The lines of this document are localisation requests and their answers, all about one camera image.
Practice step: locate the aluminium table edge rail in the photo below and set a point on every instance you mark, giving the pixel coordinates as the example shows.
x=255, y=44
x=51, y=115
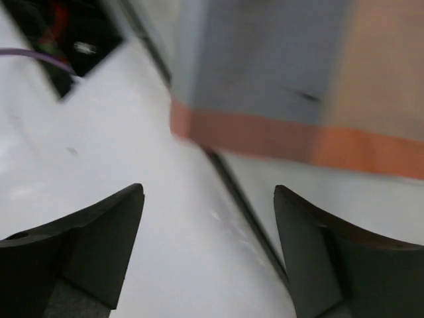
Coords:
x=217, y=161

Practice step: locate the orange grey checked pillowcase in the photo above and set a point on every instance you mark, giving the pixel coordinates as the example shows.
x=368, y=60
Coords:
x=337, y=84

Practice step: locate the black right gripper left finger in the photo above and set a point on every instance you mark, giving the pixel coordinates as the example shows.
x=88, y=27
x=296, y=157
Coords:
x=74, y=266

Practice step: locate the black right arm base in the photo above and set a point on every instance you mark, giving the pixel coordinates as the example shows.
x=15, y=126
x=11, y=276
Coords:
x=78, y=34

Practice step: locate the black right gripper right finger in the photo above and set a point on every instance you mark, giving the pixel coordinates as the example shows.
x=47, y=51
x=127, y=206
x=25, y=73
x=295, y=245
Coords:
x=337, y=269

